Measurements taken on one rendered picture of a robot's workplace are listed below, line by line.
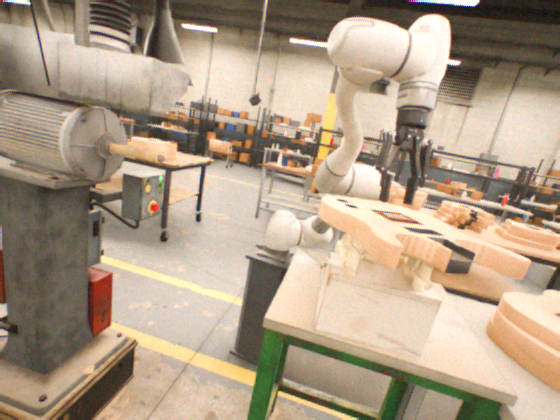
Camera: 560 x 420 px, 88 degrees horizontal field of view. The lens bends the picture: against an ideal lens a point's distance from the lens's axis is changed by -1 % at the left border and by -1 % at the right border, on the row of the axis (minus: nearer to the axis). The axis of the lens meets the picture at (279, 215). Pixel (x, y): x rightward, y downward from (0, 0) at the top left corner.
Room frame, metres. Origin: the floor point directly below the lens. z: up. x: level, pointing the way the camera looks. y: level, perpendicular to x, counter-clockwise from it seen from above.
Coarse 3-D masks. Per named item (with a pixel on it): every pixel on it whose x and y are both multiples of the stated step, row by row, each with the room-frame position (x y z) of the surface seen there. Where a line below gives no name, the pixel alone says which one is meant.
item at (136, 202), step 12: (132, 180) 1.20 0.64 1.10; (144, 180) 1.20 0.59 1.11; (156, 180) 1.28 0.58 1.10; (132, 192) 1.20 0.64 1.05; (144, 192) 1.21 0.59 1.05; (156, 192) 1.29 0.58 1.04; (96, 204) 1.20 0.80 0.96; (132, 204) 1.20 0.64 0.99; (144, 204) 1.21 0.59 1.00; (132, 216) 1.20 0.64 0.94; (144, 216) 1.22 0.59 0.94; (132, 228) 1.23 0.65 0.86
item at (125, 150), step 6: (114, 144) 0.99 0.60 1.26; (114, 150) 0.98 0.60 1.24; (120, 150) 0.97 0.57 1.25; (126, 150) 0.97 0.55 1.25; (132, 150) 0.97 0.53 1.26; (138, 150) 0.97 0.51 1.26; (144, 150) 0.97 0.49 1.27; (132, 156) 0.97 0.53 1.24; (138, 156) 0.96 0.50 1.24; (144, 156) 0.96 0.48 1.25; (150, 156) 0.95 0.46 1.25; (156, 156) 0.95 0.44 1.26
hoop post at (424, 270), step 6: (420, 264) 0.65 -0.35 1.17; (426, 264) 0.64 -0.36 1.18; (420, 270) 0.65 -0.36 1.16; (426, 270) 0.64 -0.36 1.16; (432, 270) 0.65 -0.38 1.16; (420, 276) 0.64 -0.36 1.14; (426, 276) 0.64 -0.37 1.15; (414, 282) 0.65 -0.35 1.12; (420, 282) 0.64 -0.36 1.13; (426, 282) 0.64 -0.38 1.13; (414, 288) 0.65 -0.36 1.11; (420, 288) 0.64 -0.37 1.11
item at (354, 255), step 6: (354, 240) 0.67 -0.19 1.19; (354, 246) 0.67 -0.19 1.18; (360, 246) 0.66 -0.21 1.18; (348, 252) 0.68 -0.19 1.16; (354, 252) 0.66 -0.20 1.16; (360, 252) 0.66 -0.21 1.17; (348, 258) 0.67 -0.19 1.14; (354, 258) 0.66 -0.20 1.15; (360, 258) 0.67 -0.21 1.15; (354, 264) 0.66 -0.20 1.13; (348, 270) 0.66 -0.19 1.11; (354, 270) 0.66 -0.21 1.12
